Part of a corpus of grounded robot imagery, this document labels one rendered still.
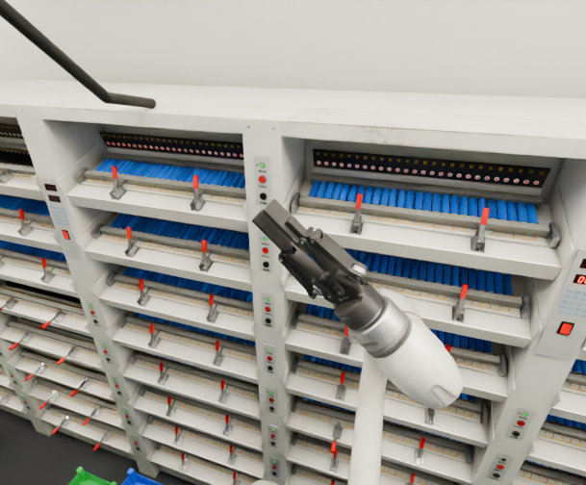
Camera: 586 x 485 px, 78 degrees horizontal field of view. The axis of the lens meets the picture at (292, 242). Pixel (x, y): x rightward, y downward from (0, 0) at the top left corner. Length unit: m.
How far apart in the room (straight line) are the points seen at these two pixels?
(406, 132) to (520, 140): 0.20
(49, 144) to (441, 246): 1.08
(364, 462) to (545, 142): 0.68
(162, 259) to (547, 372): 1.07
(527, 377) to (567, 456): 0.32
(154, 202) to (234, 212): 0.25
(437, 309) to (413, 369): 0.39
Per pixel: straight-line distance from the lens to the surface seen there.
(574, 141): 0.82
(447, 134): 0.78
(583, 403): 1.21
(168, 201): 1.08
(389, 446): 1.41
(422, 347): 0.62
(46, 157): 1.30
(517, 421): 1.20
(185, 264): 1.15
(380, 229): 0.88
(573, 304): 0.97
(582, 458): 1.37
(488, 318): 1.01
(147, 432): 1.99
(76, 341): 1.88
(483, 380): 1.14
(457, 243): 0.88
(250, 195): 0.91
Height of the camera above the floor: 1.91
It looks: 28 degrees down
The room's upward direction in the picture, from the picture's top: straight up
